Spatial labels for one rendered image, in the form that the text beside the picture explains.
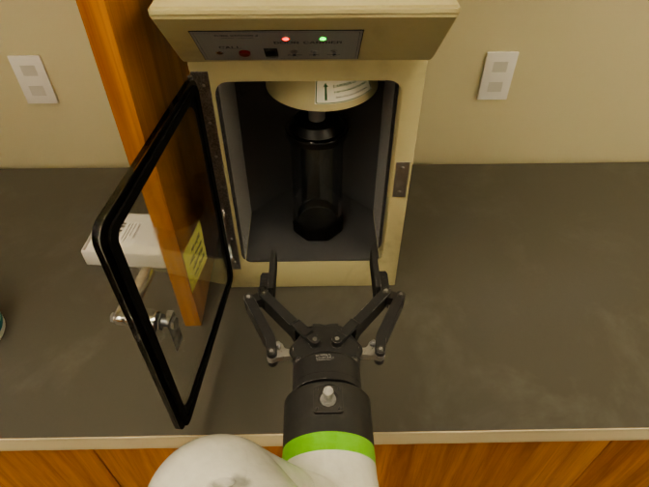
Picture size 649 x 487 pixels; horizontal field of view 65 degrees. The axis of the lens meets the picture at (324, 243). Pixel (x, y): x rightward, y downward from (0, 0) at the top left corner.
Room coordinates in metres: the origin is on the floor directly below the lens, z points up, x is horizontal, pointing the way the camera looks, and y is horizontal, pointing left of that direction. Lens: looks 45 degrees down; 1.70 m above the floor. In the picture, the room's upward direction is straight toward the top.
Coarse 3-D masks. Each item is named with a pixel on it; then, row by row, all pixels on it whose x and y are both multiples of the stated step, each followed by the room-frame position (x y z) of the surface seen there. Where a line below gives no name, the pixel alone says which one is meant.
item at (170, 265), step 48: (144, 144) 0.47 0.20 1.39; (192, 144) 0.58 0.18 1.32; (144, 192) 0.43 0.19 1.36; (192, 192) 0.54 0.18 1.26; (96, 240) 0.33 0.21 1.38; (144, 240) 0.40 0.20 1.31; (192, 240) 0.51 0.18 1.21; (144, 288) 0.37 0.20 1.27; (192, 288) 0.47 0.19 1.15; (192, 336) 0.43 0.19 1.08; (192, 384) 0.40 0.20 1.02
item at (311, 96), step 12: (276, 84) 0.71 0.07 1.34; (288, 84) 0.69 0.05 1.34; (300, 84) 0.68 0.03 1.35; (312, 84) 0.68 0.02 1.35; (324, 84) 0.68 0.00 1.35; (336, 84) 0.68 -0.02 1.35; (348, 84) 0.69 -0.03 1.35; (360, 84) 0.70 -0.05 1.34; (372, 84) 0.72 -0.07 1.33; (276, 96) 0.70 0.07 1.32; (288, 96) 0.69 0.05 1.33; (300, 96) 0.68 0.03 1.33; (312, 96) 0.67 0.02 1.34; (324, 96) 0.67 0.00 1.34; (336, 96) 0.67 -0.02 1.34; (348, 96) 0.68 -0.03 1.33; (360, 96) 0.69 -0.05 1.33; (300, 108) 0.67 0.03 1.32; (312, 108) 0.67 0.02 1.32; (324, 108) 0.67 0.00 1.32; (336, 108) 0.67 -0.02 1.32
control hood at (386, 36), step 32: (160, 0) 0.56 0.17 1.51; (192, 0) 0.56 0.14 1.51; (224, 0) 0.56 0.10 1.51; (256, 0) 0.56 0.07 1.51; (288, 0) 0.56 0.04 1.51; (320, 0) 0.56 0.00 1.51; (352, 0) 0.56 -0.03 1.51; (384, 0) 0.56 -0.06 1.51; (416, 0) 0.56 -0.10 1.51; (448, 0) 0.56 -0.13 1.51; (384, 32) 0.57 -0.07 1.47; (416, 32) 0.57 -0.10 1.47
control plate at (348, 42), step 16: (192, 32) 0.56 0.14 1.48; (208, 32) 0.56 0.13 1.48; (224, 32) 0.56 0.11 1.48; (240, 32) 0.56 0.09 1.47; (256, 32) 0.56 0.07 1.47; (272, 32) 0.56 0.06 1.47; (288, 32) 0.56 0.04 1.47; (304, 32) 0.56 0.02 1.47; (320, 32) 0.56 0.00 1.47; (336, 32) 0.56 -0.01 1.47; (352, 32) 0.56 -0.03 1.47; (208, 48) 0.59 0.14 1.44; (224, 48) 0.59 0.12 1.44; (240, 48) 0.59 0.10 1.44; (256, 48) 0.59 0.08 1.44; (288, 48) 0.59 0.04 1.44; (304, 48) 0.59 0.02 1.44; (320, 48) 0.60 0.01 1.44; (336, 48) 0.60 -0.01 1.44; (352, 48) 0.60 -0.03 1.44
